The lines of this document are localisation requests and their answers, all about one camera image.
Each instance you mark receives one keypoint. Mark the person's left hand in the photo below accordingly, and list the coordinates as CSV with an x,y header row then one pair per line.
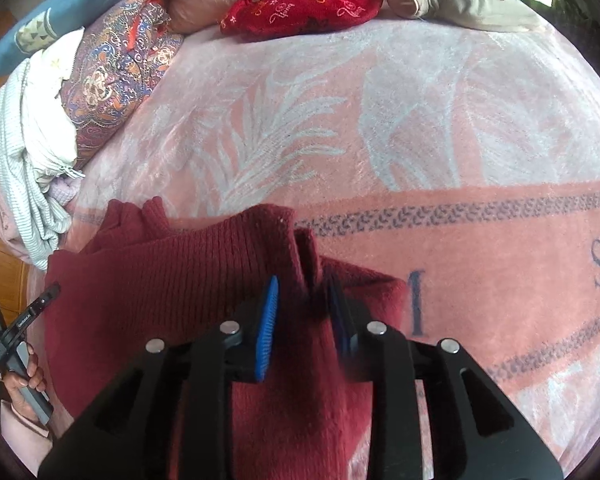
x,y
15,392

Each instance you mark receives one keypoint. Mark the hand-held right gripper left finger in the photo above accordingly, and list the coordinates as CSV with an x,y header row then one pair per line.
x,y
267,330

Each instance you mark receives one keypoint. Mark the person's left forearm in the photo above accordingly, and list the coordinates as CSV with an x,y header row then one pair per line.
x,y
22,440

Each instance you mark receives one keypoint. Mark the cream zip garment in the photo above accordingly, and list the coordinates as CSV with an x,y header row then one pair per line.
x,y
50,65

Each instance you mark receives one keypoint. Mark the paisley patterned cloth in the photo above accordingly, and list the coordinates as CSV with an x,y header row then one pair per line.
x,y
115,75

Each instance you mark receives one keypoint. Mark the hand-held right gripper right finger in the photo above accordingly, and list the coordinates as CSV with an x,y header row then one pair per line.
x,y
341,320

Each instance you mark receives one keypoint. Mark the dark red knit sweater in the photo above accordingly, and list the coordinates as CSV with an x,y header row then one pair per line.
x,y
155,285

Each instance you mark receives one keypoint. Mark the red printed pouch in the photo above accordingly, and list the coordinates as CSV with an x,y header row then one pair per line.
x,y
300,7

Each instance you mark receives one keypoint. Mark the beige printed cloth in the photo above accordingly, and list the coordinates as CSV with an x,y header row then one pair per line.
x,y
480,5

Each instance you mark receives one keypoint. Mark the white ribbed garment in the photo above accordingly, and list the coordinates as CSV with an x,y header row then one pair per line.
x,y
15,160

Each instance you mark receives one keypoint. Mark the pink leaf patterned blanket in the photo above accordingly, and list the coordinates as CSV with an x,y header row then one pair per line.
x,y
430,135

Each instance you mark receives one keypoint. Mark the blue pillow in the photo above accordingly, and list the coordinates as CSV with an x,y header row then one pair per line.
x,y
70,5

